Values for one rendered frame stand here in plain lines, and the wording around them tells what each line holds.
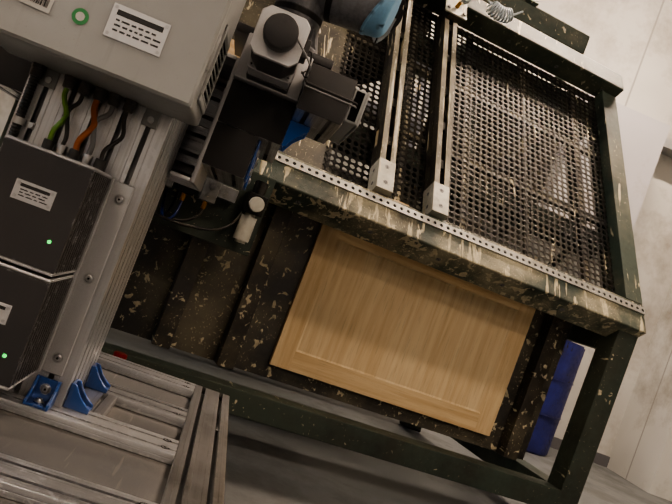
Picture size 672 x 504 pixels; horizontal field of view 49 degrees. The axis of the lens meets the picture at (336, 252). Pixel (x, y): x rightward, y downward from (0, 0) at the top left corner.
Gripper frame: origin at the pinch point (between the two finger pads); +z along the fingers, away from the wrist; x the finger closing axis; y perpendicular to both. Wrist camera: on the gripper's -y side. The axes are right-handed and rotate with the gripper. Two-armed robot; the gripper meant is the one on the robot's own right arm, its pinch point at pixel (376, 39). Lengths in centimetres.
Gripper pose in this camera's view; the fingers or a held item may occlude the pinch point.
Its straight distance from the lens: 229.4
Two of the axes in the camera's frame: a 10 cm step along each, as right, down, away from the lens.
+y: 0.5, -4.4, 8.9
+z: -3.7, 8.2, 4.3
